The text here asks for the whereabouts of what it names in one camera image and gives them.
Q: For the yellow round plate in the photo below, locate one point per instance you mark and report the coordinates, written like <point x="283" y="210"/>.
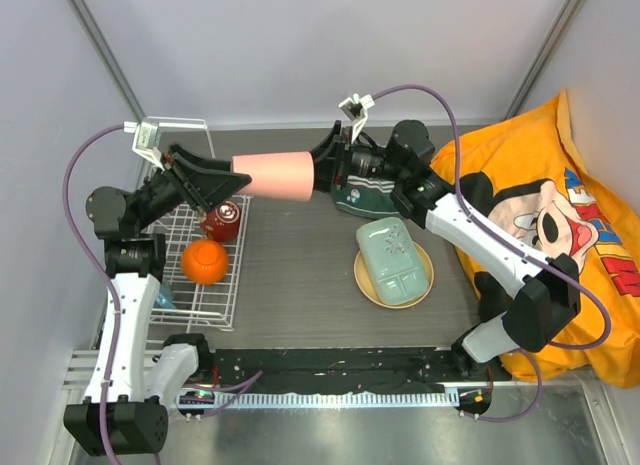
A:
<point x="366" y="286"/>

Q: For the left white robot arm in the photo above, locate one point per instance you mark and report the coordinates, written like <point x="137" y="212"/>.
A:
<point x="125" y="410"/>

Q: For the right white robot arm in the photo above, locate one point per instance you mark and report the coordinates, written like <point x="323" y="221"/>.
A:
<point x="543" y="293"/>

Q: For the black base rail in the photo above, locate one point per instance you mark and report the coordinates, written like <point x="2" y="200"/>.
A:
<point x="338" y="371"/>

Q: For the white wire dish rack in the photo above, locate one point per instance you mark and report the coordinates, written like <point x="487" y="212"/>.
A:
<point x="198" y="307"/>

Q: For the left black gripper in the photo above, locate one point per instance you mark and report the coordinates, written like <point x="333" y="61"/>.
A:
<point x="207" y="182"/>

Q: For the green striped towel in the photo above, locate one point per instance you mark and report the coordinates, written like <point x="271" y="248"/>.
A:
<point x="367" y="198"/>

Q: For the pink cup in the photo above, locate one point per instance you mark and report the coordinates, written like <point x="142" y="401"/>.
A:
<point x="284" y="176"/>

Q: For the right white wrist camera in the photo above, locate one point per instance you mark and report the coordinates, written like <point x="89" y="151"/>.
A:
<point x="356" y="108"/>

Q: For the light green divided tray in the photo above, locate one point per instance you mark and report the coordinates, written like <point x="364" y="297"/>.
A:
<point x="392" y="261"/>

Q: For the orange bowl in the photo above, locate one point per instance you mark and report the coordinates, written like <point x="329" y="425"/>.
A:
<point x="204" y="262"/>

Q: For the blue patterned bowl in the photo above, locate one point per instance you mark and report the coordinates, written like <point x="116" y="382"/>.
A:
<point x="164" y="299"/>

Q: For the white slotted cable duct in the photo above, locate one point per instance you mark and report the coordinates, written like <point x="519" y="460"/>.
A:
<point x="449" y="397"/>

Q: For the red patterned cup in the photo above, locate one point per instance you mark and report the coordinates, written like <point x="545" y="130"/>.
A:
<point x="222" y="224"/>

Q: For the orange cartoon cloth bag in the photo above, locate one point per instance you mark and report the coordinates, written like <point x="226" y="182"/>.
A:
<point x="527" y="176"/>

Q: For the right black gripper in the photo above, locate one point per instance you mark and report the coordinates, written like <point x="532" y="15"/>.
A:
<point x="332" y="159"/>

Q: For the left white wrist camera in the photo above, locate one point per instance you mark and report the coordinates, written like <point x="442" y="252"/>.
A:
<point x="150" y="139"/>

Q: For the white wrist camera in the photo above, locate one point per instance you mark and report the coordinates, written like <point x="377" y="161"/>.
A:
<point x="356" y="108"/>
<point x="150" y="139"/>

